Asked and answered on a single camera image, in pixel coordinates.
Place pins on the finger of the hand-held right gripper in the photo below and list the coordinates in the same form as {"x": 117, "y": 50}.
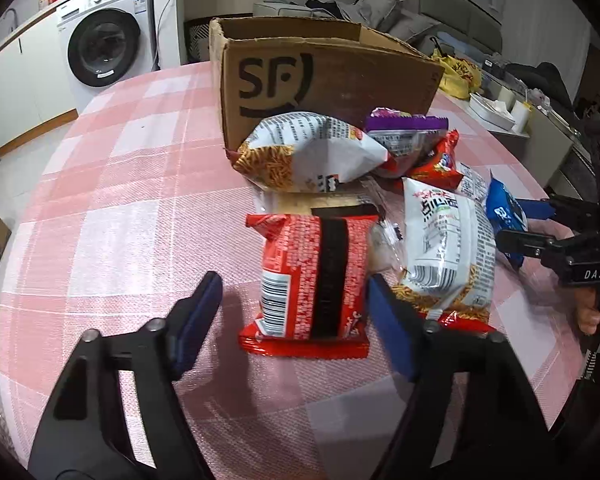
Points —
{"x": 537, "y": 209}
{"x": 525, "y": 242}

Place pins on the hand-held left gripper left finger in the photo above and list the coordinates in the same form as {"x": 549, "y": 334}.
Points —
{"x": 202, "y": 310}

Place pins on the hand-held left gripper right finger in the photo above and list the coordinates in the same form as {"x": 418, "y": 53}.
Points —
{"x": 387, "y": 325}

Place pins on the blue cookie packet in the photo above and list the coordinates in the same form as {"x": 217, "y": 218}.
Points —
{"x": 502, "y": 207}

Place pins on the white noodle snack bag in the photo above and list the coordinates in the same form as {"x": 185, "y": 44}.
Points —
{"x": 320, "y": 145}
{"x": 450, "y": 250}

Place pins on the red instant noodle packet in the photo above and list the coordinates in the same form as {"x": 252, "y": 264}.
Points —
{"x": 300, "y": 270}

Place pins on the small red snack packet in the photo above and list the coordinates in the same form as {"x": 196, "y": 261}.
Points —
{"x": 437, "y": 162}

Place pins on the clear plastic snack packet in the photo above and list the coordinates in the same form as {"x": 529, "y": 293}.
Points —
{"x": 300, "y": 202}

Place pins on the purple snack packet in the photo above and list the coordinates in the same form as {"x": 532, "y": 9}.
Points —
{"x": 405, "y": 125}

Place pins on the brown cardboard box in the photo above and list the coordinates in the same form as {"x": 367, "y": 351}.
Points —
{"x": 330, "y": 75}

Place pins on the person's right hand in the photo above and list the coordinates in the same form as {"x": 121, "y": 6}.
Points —
{"x": 587, "y": 317}

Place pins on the white cup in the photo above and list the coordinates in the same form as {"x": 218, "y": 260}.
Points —
{"x": 520, "y": 115}

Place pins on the white tray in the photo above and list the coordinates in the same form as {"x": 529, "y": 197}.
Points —
{"x": 490, "y": 110}

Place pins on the black bag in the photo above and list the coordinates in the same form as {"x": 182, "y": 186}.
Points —
{"x": 545, "y": 82}

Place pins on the pink checked tablecloth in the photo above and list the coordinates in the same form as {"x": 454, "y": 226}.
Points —
{"x": 130, "y": 185}

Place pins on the yellow plastic bag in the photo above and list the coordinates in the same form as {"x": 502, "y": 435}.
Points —
{"x": 460, "y": 72}

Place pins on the grey sofa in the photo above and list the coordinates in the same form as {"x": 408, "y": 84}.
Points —
{"x": 455, "y": 20}

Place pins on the grey pillow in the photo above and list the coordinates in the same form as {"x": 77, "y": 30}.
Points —
{"x": 377, "y": 10}

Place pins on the black white patterned basket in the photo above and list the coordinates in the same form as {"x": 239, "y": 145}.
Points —
{"x": 197, "y": 40}

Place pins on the white washing machine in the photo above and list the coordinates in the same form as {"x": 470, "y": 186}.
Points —
{"x": 105, "y": 45}

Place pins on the white cabinet with counter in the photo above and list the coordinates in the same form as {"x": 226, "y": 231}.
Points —
{"x": 20, "y": 85}

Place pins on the dark clothes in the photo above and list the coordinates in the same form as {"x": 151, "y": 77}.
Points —
{"x": 325, "y": 7}

